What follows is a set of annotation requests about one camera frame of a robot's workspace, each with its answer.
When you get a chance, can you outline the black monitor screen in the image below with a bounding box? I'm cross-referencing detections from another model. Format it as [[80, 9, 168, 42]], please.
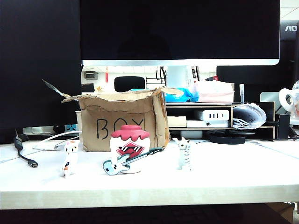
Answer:
[[0, 0, 82, 144]]

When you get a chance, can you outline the brown cardboard box marked BOX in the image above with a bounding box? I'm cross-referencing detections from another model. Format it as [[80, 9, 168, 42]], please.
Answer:
[[41, 78, 185, 153]]

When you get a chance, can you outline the grey striped cat figurine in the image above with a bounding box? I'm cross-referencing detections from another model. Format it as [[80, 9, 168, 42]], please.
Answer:
[[172, 136, 193, 171]]

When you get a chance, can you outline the blue wet wipes pack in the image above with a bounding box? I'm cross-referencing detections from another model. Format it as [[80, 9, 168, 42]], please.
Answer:
[[129, 87, 199, 103]]

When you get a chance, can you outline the black office chair back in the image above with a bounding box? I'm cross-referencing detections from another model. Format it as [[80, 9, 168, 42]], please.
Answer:
[[114, 76, 146, 93]]

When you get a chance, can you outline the black small box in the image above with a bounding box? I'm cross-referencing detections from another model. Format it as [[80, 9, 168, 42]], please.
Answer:
[[275, 113, 292, 140]]

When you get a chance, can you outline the black AOC monitor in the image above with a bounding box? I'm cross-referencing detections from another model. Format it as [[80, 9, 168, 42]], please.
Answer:
[[279, 20, 299, 42]]

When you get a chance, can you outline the black USB-C cable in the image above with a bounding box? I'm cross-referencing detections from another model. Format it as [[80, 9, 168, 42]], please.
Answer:
[[13, 129, 39, 168]]

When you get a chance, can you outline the large silver-bezel monitor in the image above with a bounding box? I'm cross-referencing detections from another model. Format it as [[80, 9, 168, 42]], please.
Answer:
[[79, 0, 280, 89]]

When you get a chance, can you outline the power strip with blue socket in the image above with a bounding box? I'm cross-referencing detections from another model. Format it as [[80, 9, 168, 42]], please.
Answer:
[[23, 124, 79, 136]]

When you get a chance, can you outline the white cable with adapter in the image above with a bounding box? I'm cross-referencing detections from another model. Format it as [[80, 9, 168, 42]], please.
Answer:
[[32, 130, 82, 151]]

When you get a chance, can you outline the black hanging cable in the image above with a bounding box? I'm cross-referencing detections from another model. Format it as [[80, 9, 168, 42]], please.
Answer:
[[156, 66, 168, 86]]

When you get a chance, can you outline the wooden desk shelf organizer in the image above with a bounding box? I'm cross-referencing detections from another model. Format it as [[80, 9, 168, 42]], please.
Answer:
[[164, 101, 276, 142]]

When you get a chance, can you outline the white jar doll with guitar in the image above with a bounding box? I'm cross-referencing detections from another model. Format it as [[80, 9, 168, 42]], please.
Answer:
[[102, 125, 164, 176]]

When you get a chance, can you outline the flat white box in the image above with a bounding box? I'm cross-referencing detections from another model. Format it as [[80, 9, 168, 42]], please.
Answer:
[[186, 120, 229, 128]]

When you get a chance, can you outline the calico cat figurine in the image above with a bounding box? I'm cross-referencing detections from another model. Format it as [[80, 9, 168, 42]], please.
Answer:
[[62, 140, 79, 178]]

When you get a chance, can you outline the white multi-port charger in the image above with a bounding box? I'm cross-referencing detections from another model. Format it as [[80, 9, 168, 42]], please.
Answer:
[[193, 109, 230, 122]]

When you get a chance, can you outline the silver metal stand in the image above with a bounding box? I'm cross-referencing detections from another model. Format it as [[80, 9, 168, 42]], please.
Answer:
[[260, 91, 281, 115]]

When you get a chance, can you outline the white ceramic mug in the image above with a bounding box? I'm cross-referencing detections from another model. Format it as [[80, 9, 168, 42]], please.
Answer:
[[279, 80, 299, 119]]

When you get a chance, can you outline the pink tissue pack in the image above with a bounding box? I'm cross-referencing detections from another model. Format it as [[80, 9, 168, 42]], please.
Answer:
[[192, 80, 235, 103]]

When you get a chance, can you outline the beige small box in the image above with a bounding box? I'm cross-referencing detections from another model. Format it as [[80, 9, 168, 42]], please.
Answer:
[[167, 116, 187, 128]]

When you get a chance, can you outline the brown cardboard carton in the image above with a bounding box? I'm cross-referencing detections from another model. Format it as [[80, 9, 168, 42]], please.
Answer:
[[266, 202, 295, 224]]

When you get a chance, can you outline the rolled stack of papers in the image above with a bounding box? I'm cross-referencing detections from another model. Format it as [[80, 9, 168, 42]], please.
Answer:
[[232, 103, 267, 130]]

